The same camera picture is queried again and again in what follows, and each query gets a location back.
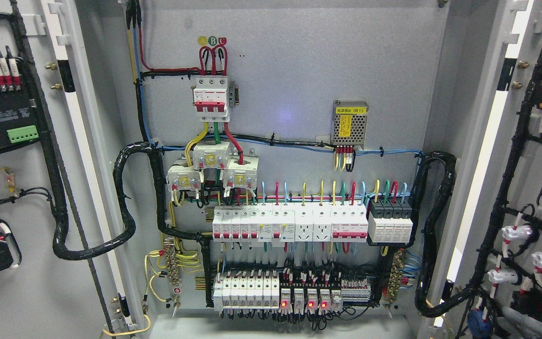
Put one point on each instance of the metal mesh power supply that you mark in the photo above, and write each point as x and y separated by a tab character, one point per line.
349	122

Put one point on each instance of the white lower breaker row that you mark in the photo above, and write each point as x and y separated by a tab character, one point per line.
247	290

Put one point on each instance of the black digital power meter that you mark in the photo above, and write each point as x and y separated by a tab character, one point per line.
17	122

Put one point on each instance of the grey cabinet body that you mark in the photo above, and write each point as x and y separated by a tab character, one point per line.
291	59

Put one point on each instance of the relay terminal row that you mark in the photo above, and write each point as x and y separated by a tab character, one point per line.
322	291

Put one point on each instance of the white current transformers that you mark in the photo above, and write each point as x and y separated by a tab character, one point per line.
215	162

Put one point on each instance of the grey cabinet door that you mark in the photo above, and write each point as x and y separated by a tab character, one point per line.
491	50
56	194

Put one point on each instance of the black surge protector block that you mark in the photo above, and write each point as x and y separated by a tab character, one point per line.
389	223

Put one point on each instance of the white socket breaker row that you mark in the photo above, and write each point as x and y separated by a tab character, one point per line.
273	224

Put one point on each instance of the red white main breaker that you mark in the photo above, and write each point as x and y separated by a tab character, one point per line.
214	98

